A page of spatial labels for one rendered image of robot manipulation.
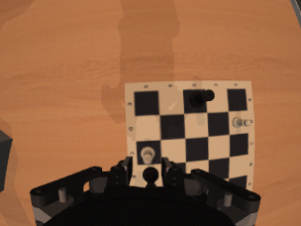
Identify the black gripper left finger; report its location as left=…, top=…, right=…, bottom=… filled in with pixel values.
left=30, top=157, right=133, bottom=226

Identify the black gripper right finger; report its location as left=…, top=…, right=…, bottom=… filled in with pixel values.
left=160, top=157, right=261, bottom=226

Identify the black and tan chessboard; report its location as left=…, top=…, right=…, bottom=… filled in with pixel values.
left=125, top=80, right=254, bottom=191

